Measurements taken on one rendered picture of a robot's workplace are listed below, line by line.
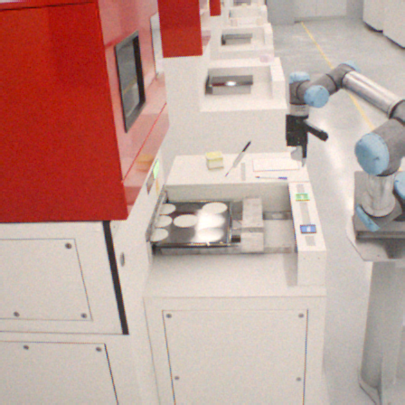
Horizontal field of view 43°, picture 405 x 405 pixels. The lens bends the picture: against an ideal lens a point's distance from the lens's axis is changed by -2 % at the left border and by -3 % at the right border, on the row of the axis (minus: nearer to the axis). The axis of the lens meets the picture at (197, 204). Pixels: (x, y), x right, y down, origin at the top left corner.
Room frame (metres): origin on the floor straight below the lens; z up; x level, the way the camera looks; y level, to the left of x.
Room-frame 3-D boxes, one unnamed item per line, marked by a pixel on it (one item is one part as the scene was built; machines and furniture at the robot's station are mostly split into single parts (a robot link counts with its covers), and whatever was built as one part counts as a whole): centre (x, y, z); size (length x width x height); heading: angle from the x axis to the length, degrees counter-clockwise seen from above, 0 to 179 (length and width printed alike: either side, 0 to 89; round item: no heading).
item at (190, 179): (2.21, -0.20, 0.89); 0.62 x 0.35 x 0.14; 82
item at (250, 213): (1.83, -0.21, 0.87); 0.36 x 0.08 x 0.03; 172
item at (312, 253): (1.72, -0.40, 0.89); 0.55 x 0.09 x 0.14; 172
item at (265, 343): (1.90, -0.16, 0.41); 0.97 x 0.64 x 0.82; 172
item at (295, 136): (1.85, -0.40, 1.25); 0.09 x 0.08 x 0.12; 82
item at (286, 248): (1.71, -0.09, 0.84); 0.50 x 0.02 x 0.03; 82
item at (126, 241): (1.68, 0.20, 1.02); 0.82 x 0.03 x 0.40; 172
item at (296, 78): (1.85, -0.41, 1.41); 0.09 x 0.08 x 0.11; 15
